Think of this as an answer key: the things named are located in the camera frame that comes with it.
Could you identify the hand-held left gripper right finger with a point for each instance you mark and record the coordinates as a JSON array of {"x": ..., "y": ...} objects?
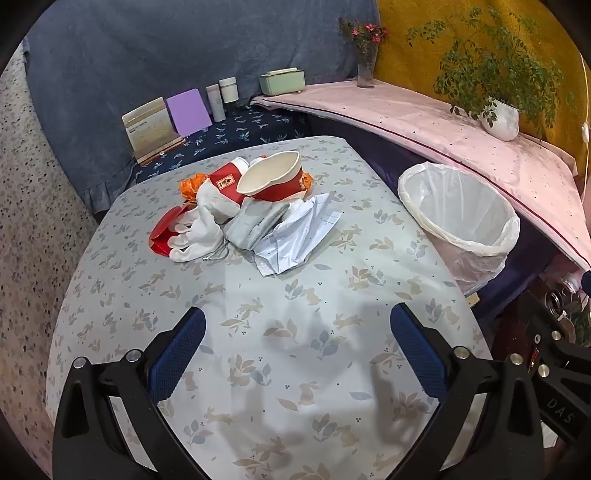
[{"x": 415, "y": 346}]

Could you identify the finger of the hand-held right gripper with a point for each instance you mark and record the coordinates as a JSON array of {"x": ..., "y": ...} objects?
[{"x": 549, "y": 350}]

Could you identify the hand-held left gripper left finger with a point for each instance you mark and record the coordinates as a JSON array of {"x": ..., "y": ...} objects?
[{"x": 182, "y": 344}]

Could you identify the white cloth glove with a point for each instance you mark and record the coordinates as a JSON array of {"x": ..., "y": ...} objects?
[
  {"x": 196, "y": 237},
  {"x": 214, "y": 203}
]

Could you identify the bin with white plastic bag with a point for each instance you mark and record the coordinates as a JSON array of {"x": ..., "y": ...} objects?
[{"x": 461, "y": 207}]

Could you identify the red white labelled paper cup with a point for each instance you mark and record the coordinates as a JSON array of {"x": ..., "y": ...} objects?
[{"x": 226, "y": 182}]

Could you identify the red paper box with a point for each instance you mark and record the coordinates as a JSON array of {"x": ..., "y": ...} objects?
[{"x": 161, "y": 235}]

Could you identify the grey folded cloth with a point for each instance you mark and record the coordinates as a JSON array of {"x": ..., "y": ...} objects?
[{"x": 254, "y": 224}]

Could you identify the crumpled white lined paper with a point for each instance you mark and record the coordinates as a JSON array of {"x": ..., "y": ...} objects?
[{"x": 295, "y": 240}]

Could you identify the flat orange plastic wrapper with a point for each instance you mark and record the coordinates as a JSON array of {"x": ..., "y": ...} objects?
[{"x": 189, "y": 187}]

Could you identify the red and white paper cup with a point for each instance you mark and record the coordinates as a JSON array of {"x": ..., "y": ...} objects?
[{"x": 277, "y": 187}]

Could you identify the dark purple cloth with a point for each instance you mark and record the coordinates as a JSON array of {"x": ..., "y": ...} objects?
[{"x": 369, "y": 152}]

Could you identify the beige card stand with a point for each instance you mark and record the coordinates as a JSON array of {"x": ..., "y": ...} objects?
[{"x": 147, "y": 129}]

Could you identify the dark blue floral cloth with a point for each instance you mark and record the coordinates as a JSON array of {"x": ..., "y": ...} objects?
[{"x": 258, "y": 127}]

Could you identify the purple card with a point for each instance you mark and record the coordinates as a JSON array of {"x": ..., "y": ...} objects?
[{"x": 188, "y": 113}]

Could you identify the green plant in white pot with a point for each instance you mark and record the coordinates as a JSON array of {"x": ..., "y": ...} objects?
[{"x": 501, "y": 121}]

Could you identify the pink cloth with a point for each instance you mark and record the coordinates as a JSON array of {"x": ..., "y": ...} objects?
[{"x": 392, "y": 110}]

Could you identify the white bottle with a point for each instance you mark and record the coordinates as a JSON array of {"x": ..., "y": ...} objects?
[{"x": 214, "y": 104}]

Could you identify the white jar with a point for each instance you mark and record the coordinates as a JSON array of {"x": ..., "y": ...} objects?
[{"x": 228, "y": 91}]

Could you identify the glass vase with red flowers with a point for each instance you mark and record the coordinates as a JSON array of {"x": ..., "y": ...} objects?
[{"x": 365, "y": 74}]

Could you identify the pale green box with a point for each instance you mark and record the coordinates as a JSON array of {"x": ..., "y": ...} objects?
[{"x": 281, "y": 83}]

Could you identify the yellow cloth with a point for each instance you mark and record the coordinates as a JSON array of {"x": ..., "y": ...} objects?
[{"x": 397, "y": 64}]

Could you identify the blue-grey cloth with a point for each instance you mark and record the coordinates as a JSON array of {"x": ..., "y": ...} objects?
[{"x": 138, "y": 55}]

